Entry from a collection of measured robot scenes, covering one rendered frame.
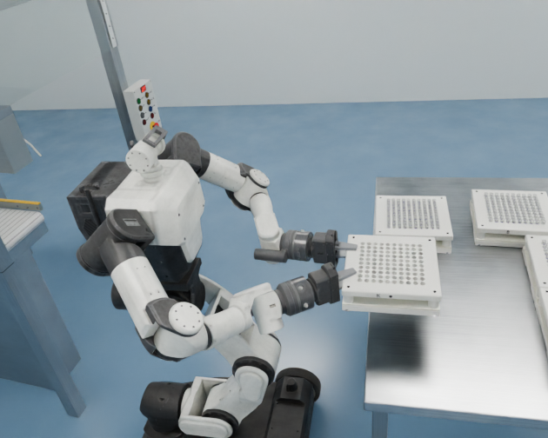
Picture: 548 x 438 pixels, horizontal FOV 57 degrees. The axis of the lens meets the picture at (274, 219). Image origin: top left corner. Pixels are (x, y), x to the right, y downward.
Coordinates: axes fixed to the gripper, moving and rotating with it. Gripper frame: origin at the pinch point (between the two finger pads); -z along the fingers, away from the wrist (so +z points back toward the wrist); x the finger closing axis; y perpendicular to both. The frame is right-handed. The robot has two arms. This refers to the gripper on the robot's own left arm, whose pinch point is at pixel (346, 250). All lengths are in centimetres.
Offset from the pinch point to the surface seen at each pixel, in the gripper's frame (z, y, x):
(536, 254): -52, -22, 12
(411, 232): -15.4, -26.3, 10.8
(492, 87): -51, -380, 94
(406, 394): -20.7, 31.3, 17.8
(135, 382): 109, -6, 99
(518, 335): -47, 5, 19
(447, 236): -26.4, -26.4, 11.4
